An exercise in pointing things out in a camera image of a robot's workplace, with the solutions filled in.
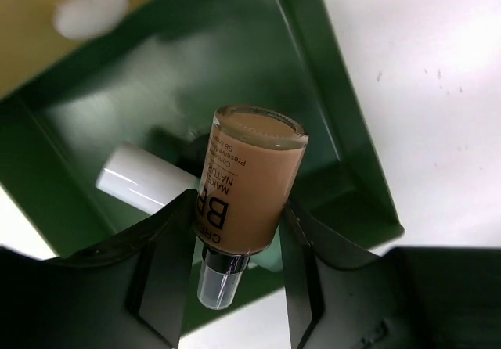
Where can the tan foundation bottle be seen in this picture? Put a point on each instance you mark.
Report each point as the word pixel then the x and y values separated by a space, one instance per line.
pixel 252 159

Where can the green bottom drawer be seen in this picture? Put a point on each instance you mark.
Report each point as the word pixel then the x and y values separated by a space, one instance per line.
pixel 158 79

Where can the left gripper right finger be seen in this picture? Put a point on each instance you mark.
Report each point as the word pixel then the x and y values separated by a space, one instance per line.
pixel 342 296

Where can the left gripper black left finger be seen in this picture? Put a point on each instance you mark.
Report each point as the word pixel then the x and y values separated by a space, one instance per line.
pixel 129 291

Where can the mint green tube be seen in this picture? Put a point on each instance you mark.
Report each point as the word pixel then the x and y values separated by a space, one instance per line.
pixel 142 180

